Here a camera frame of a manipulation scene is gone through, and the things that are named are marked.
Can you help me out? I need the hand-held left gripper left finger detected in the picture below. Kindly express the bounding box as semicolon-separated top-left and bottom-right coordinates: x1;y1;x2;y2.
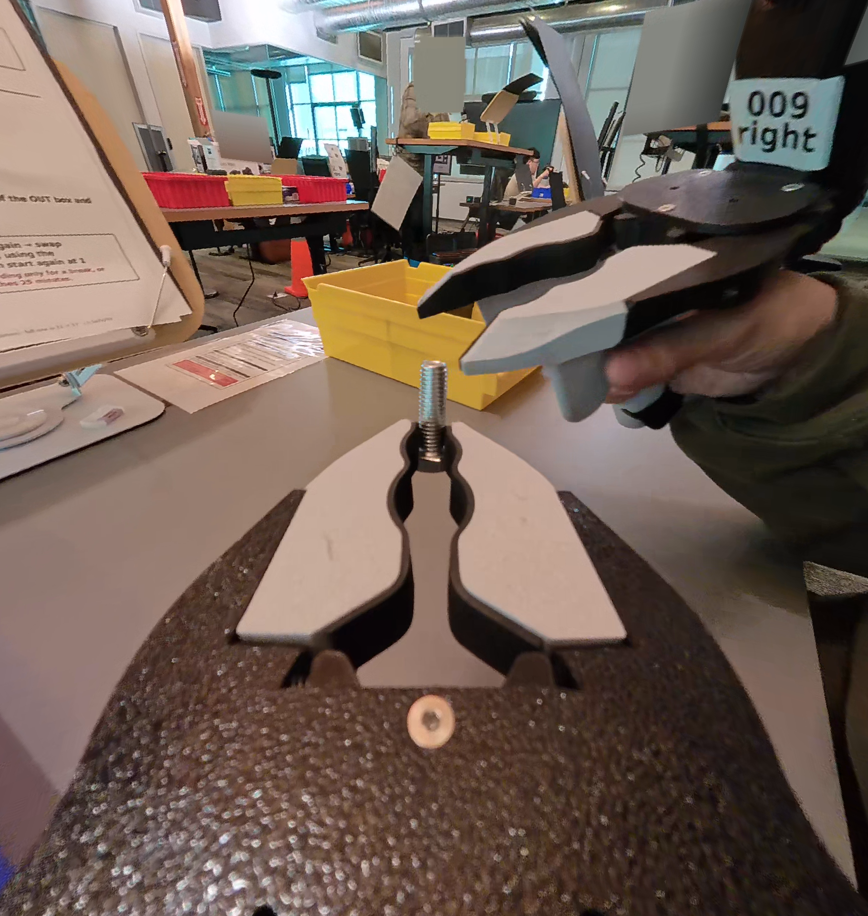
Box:
235;420;415;670

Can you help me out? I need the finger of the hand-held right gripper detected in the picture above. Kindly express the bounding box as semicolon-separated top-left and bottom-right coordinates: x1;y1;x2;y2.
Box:
460;245;719;423
417;210;622;321

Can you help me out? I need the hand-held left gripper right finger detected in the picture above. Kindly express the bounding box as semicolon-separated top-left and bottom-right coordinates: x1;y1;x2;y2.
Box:
447;421;629;674

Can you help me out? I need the steel bolt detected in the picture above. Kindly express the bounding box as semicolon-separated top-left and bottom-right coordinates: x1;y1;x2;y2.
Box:
415;359;451;475

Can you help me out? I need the person's right forearm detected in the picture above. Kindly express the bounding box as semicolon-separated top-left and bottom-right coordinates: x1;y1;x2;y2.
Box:
669;272;868;582

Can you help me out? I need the standing desk wooden top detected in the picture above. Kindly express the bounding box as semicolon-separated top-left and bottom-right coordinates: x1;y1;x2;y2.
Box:
385;135;544;263

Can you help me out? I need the grey desk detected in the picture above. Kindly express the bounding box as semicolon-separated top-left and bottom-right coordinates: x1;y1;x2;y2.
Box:
0;304;857;888

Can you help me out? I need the person's right hand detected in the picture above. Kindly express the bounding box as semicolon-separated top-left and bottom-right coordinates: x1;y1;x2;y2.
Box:
604;269;840;405

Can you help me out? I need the laminated barcode sheet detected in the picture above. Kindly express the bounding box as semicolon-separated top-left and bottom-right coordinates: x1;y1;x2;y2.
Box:
112;318;329;415

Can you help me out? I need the red plastic bin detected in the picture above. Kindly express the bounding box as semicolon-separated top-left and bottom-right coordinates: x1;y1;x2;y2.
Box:
277;173;350;203
141;171;233;209

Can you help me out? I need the orange traffic cone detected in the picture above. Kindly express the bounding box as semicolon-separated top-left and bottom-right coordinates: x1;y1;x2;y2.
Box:
284;239;314;300

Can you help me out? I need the long wooden table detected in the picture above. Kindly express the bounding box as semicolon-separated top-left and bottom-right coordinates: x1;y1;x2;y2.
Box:
159;198;372;291

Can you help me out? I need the white clipboard stand base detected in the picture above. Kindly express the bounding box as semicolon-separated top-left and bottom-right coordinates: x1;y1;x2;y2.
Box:
0;372;167;492

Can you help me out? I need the printed instruction sheet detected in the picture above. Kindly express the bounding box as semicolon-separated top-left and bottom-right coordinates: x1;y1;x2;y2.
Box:
0;0;193;375

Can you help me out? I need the silver ventilation duct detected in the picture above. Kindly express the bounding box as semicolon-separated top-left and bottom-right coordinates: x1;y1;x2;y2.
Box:
314;0;653;42

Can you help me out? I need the wooden support post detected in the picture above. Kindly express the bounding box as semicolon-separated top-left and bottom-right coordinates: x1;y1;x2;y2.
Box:
159;0;215;138

